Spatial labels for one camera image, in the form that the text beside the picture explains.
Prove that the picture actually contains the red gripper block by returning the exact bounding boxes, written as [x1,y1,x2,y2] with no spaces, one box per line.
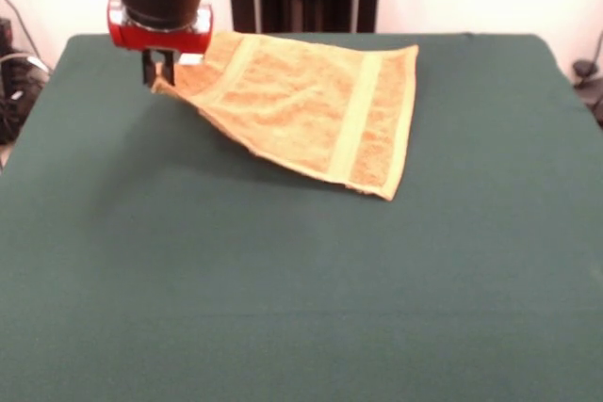
[106,0,216,88]

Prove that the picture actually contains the tan terry towel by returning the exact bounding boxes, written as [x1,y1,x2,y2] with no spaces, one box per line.
[150,30,420,201]

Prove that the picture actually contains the dark green table cloth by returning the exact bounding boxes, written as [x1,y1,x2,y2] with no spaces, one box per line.
[0,33,603,402]

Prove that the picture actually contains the grey office chair base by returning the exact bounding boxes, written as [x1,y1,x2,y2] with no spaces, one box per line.
[572,29,603,128]

